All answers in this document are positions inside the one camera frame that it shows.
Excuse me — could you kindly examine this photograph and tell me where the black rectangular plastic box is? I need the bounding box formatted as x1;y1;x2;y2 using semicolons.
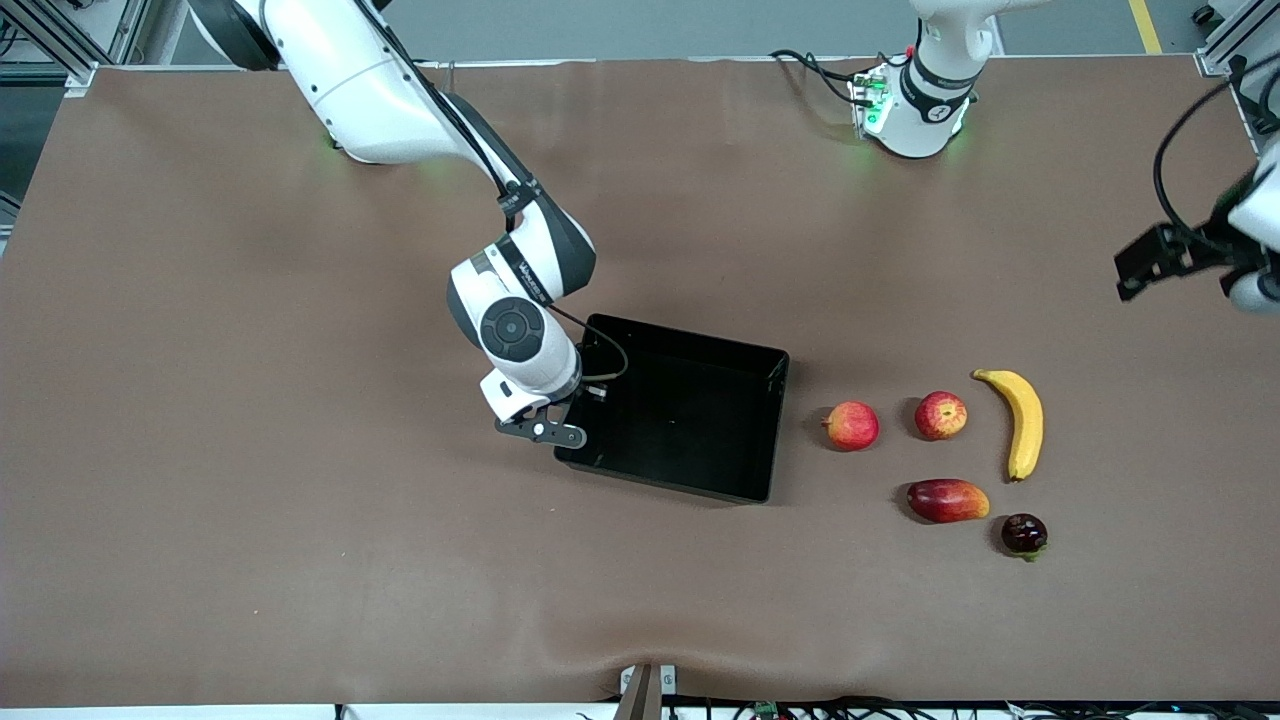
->
553;313;791;505

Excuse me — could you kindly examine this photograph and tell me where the yellow banana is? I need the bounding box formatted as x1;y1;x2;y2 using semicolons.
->
972;368;1045;483

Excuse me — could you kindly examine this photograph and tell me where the red yellow apple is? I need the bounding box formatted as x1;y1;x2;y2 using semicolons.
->
914;390;969;442

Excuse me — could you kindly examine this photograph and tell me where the brown table mat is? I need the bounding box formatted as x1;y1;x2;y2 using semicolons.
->
0;55;1280;706

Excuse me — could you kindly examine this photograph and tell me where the red apple left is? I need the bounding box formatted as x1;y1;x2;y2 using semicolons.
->
823;400;881;452

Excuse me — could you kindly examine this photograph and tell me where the red mango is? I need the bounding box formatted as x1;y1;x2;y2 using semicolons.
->
906;478;991;525

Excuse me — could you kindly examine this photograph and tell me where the small board with green lights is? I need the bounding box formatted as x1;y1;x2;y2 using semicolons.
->
848;68;893;136

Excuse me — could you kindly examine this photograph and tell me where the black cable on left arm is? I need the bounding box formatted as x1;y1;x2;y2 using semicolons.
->
1152;75;1246;251

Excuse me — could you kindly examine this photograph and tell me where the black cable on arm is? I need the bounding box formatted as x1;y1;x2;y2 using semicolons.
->
355;0;631;383
1152;75;1246;251

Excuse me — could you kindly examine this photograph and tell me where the aluminium frame profile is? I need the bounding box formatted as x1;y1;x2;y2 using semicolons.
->
1195;0;1280;76
0;0;151;96

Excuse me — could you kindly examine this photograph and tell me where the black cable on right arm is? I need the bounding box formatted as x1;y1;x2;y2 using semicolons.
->
355;0;631;383

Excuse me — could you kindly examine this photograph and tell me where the metal table edge bracket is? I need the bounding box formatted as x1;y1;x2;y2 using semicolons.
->
618;663;679;720

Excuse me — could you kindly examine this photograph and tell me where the black cable at arm base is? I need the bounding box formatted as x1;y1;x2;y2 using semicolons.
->
768;48;906;106

